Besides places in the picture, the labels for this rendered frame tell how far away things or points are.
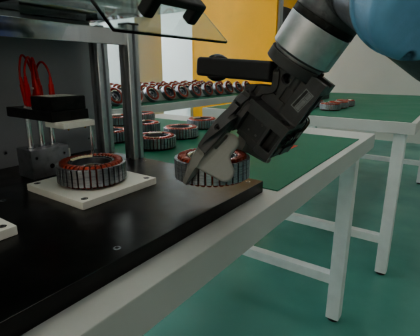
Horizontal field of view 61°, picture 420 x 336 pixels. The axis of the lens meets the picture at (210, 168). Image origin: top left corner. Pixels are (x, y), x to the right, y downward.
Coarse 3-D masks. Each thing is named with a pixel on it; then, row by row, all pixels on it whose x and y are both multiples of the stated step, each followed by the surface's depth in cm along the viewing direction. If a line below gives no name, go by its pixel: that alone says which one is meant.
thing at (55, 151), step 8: (48, 144) 69; (56, 144) 68; (64, 144) 69; (24, 152) 64; (32, 152) 63; (40, 152) 64; (48, 152) 66; (56, 152) 67; (64, 152) 68; (24, 160) 65; (32, 160) 63; (40, 160) 65; (48, 160) 66; (56, 160) 67; (24, 168) 65; (32, 168) 64; (40, 168) 65; (48, 168) 66; (24, 176) 66; (32, 176) 64; (40, 176) 65; (48, 176) 66
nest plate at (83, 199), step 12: (48, 180) 60; (132, 180) 60; (144, 180) 60; (36, 192) 57; (48, 192) 55; (60, 192) 54; (72, 192) 54; (84, 192) 54; (96, 192) 54; (108, 192) 54; (120, 192) 56; (132, 192) 58; (72, 204) 52; (84, 204) 50; (96, 204) 52
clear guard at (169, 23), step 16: (0, 0) 52; (16, 0) 51; (32, 0) 51; (48, 0) 51; (64, 0) 51; (80, 0) 51; (96, 0) 42; (112, 0) 44; (128, 0) 46; (64, 16) 67; (80, 16) 67; (96, 16) 67; (112, 16) 42; (128, 16) 44; (160, 16) 49; (176, 16) 53; (128, 32) 42; (144, 32) 44; (160, 32) 46; (176, 32) 49; (192, 32) 53; (208, 32) 56
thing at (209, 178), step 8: (184, 152) 53; (192, 152) 53; (240, 152) 53; (176, 160) 50; (184, 160) 49; (232, 160) 48; (240, 160) 49; (248, 160) 50; (176, 168) 51; (184, 168) 49; (240, 168) 49; (248, 168) 51; (176, 176) 51; (200, 176) 48; (208, 176) 47; (240, 176) 49; (248, 176) 51; (192, 184) 49; (200, 184) 48; (208, 184) 48; (216, 184) 48; (224, 184) 48; (232, 184) 49
